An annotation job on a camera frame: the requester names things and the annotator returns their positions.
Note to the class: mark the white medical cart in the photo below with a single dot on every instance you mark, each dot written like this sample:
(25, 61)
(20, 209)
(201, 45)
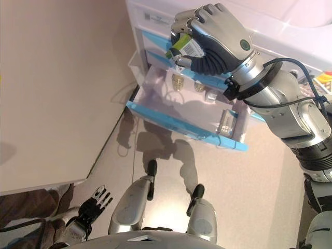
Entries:
(272, 18)

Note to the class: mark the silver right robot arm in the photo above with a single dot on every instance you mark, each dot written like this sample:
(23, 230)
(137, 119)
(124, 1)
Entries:
(285, 103)

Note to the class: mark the green white medicine box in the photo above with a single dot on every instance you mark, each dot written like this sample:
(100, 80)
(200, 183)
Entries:
(182, 42)

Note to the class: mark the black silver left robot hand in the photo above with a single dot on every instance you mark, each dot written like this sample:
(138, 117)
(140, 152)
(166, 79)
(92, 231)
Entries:
(90, 208)

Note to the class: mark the silver robot leg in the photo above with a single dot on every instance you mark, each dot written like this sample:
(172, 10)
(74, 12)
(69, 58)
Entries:
(203, 220)
(129, 205)

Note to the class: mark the clear ampoule box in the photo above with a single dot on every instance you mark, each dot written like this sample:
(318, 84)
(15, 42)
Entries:
(227, 123)

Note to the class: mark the clear plastic side holder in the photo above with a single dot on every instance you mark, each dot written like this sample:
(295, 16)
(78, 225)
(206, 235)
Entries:
(136, 67)

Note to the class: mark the grey robot torso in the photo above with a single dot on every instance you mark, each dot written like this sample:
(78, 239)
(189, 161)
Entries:
(145, 242)

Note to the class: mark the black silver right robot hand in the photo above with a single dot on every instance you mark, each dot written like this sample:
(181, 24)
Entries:
(225, 41)

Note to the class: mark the silver left robot leg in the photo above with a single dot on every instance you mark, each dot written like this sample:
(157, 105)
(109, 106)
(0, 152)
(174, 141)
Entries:
(129, 205)

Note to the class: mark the yellow sharps container red lid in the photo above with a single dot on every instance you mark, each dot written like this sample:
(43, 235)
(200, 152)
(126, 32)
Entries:
(325, 77)

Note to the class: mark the silver right robot leg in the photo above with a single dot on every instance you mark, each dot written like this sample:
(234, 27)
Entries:
(203, 220)

